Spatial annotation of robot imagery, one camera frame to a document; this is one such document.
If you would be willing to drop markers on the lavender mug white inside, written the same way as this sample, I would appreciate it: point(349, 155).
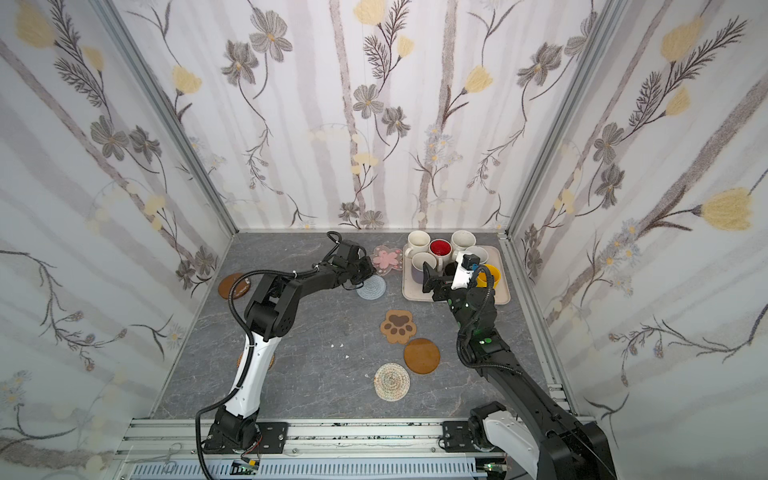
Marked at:
point(421, 263)

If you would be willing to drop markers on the blue mug white inside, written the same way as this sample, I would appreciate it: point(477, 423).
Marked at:
point(478, 251)

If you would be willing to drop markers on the beige serving tray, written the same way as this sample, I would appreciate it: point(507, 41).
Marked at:
point(412, 290)

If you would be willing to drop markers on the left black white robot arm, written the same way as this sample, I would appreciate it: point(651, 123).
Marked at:
point(264, 303)

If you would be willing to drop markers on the grey round felt coaster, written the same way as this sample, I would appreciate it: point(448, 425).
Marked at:
point(372, 288)

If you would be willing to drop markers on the rattan woven round coaster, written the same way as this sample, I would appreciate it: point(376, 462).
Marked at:
point(272, 361)

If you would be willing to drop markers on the yellow mug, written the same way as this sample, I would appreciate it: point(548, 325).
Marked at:
point(493, 275)

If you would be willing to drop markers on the pink flower coaster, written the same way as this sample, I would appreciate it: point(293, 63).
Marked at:
point(387, 259)

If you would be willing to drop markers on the brown paw print coaster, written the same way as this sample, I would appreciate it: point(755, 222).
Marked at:
point(398, 326)

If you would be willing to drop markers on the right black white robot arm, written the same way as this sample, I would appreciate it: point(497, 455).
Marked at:
point(543, 438)

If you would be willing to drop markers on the black mug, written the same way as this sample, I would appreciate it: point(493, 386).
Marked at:
point(450, 269)

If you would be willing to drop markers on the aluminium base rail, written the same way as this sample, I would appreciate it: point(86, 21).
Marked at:
point(166, 449)

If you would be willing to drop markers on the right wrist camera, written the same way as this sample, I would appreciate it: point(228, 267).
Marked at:
point(467, 263)

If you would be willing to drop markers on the woven multicolour round coaster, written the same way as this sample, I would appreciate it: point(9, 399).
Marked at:
point(391, 382)

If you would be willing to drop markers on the white slotted cable duct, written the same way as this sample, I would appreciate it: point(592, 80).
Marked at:
point(355, 468)

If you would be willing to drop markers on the white mug back right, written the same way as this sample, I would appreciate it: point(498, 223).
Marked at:
point(461, 240)

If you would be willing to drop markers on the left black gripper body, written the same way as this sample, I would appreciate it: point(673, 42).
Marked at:
point(359, 267)

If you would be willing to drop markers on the white mug back left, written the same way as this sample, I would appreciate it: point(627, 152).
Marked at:
point(418, 241)

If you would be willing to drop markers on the white mug red inside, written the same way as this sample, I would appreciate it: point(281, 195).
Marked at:
point(442, 250)

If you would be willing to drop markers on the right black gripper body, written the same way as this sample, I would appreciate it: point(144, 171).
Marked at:
point(442, 285)

